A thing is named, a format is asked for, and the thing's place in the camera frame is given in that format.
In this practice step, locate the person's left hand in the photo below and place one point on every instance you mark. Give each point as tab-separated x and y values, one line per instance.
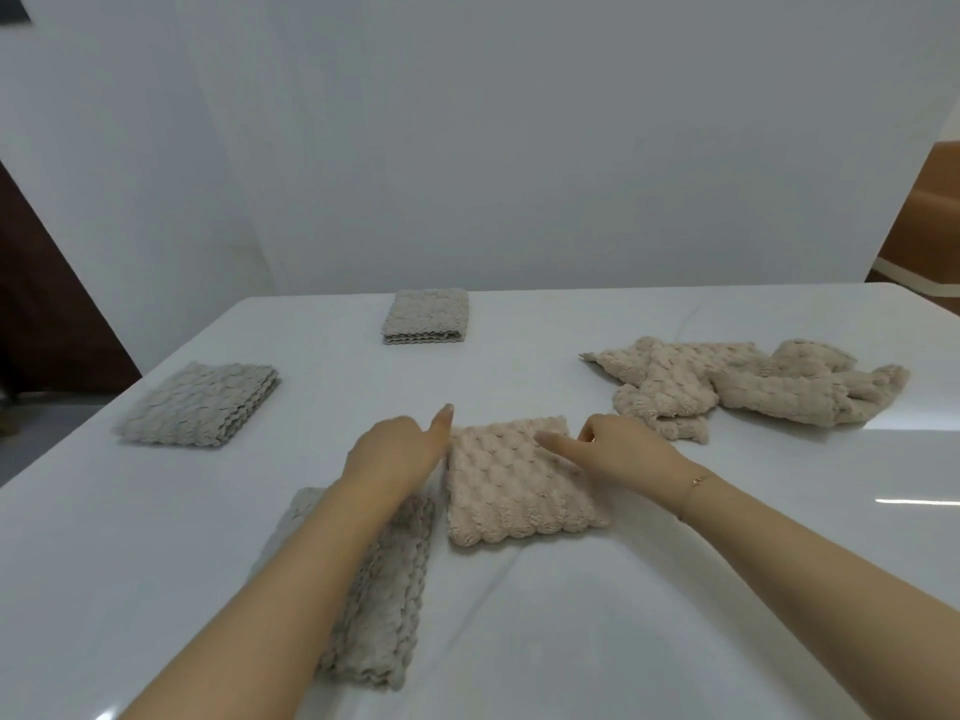
394	453

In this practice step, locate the person's right hand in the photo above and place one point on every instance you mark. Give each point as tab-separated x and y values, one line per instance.
637	453

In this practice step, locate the blue-grey fluffy towel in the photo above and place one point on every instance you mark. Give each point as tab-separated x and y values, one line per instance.
390	592

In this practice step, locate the taupe fluffy towel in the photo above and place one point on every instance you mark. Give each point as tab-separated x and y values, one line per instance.
195	404
424	314

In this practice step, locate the person's left forearm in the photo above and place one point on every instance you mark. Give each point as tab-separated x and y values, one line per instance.
277	607

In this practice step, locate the person's right forearm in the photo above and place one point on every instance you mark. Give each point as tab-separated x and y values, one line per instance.
825	592

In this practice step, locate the white glossy table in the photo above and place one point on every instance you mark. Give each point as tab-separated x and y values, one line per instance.
675	577

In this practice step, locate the dark brown wooden door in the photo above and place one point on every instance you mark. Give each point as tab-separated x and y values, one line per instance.
45	307

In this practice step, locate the black wall switch panel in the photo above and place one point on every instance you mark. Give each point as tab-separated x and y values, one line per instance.
11	3

